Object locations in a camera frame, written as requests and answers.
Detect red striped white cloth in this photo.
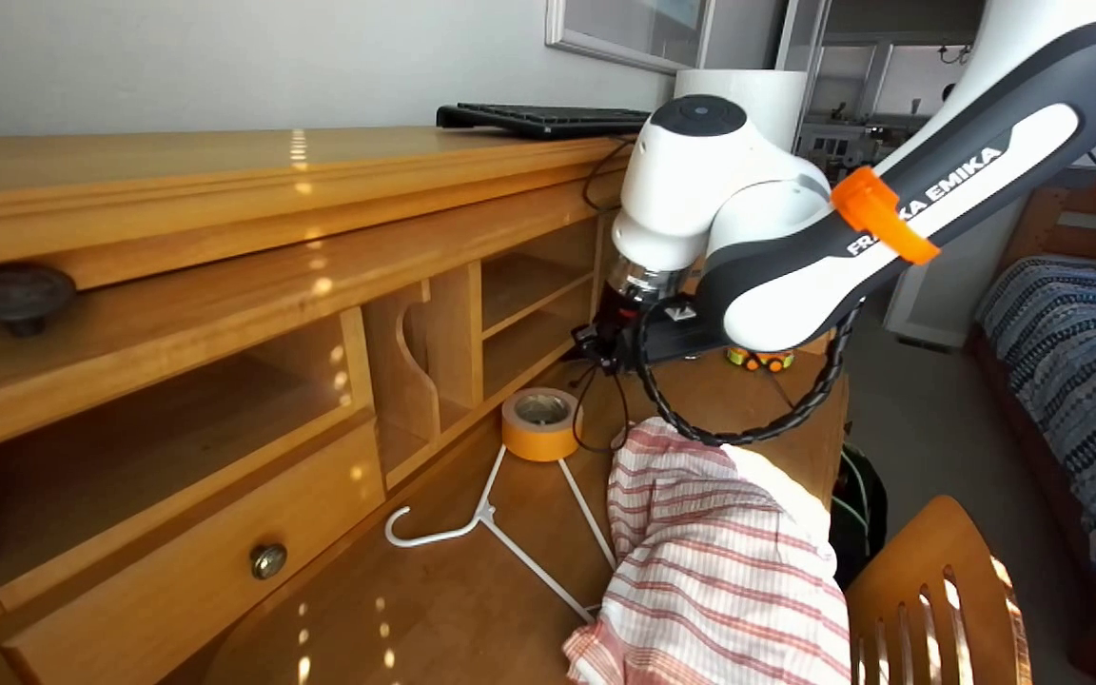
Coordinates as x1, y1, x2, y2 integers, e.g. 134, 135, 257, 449
559, 414, 856, 685

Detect orange clamp on arm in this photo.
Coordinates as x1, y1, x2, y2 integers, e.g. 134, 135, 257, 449
830, 163, 944, 268

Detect white board panel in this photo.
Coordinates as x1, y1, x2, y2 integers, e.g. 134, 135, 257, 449
884, 214, 1017, 353

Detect white wire clothes hanger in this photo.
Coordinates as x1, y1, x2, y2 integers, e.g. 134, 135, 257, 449
379, 438, 620, 625

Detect black computer keyboard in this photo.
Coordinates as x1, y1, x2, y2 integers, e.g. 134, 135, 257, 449
435, 97, 656, 142

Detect blue striped blanket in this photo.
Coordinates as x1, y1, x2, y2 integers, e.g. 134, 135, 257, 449
972, 252, 1096, 583

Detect white framed wall panel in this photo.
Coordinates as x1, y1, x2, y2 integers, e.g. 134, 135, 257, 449
540, 0, 719, 77

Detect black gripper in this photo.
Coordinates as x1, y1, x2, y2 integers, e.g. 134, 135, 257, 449
628, 291, 713, 369

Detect black backpack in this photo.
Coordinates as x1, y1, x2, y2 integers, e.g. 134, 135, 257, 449
830, 442, 896, 594

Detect orange tape roll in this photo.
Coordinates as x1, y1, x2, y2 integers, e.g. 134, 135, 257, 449
497, 384, 587, 468

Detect small metal drawer knob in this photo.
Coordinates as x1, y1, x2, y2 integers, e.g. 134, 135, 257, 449
246, 541, 292, 587

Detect thin black cable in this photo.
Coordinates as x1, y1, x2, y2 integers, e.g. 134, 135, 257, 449
563, 128, 656, 460

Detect wooden chair back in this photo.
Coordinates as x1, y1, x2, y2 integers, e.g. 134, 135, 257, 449
845, 489, 1040, 685

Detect wooden roll-top desk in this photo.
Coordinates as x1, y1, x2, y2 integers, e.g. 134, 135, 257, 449
0, 123, 851, 685

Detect grey metal shelf unit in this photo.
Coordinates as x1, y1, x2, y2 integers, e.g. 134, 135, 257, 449
786, 32, 960, 173

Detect dark round desk knob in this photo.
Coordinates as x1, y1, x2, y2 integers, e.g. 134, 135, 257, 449
0, 257, 81, 341

